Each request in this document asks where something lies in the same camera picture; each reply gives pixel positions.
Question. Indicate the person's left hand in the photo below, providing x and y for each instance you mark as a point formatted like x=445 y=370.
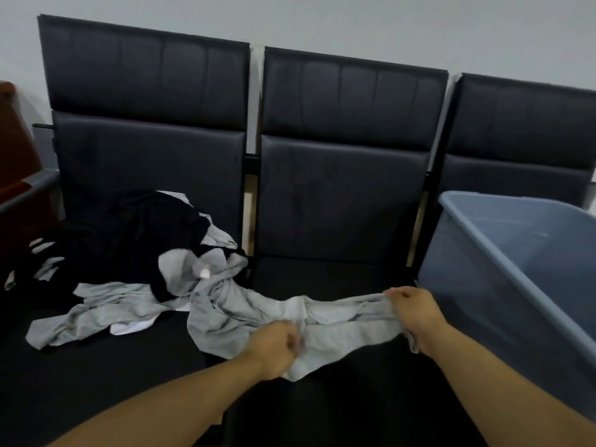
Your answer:
x=274 y=349

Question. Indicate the person's right hand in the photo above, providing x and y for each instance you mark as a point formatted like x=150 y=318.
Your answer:
x=419 y=311

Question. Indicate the blue-grey plastic bin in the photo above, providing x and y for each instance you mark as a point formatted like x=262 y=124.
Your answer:
x=465 y=274

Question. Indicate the grey tank top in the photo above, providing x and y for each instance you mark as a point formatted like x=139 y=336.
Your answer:
x=93 y=311

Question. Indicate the person's left forearm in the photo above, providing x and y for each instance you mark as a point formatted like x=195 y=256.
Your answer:
x=163 y=405

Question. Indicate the person's right forearm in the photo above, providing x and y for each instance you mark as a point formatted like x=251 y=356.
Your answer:
x=507 y=391

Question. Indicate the brown wooden cabinet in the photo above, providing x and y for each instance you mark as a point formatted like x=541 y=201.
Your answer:
x=18 y=148

